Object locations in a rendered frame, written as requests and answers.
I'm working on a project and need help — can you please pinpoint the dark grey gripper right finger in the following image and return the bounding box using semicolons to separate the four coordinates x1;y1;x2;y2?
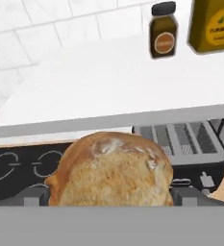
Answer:
170;185;219;208

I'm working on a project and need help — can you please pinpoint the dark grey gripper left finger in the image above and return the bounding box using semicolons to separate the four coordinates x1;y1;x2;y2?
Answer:
8;184;52;208

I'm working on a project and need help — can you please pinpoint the brown round bread loaf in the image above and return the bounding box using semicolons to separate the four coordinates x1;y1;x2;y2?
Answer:
44;131;175;208

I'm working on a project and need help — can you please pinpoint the black hob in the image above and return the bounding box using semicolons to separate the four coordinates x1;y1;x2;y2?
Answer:
0;141;76;204

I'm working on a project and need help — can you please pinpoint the grey four-slot toaster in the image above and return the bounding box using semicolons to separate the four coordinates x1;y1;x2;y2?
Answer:
132;119;224;194

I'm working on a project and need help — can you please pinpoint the white shelf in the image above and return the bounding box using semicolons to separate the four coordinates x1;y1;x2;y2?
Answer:
0;32;224;139

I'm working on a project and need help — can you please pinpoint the small brown spice jar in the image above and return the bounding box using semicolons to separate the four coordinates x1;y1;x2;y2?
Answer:
148;1;179;60

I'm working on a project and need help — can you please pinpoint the yellow labelled box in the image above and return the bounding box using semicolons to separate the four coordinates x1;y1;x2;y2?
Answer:
187;0;224;55

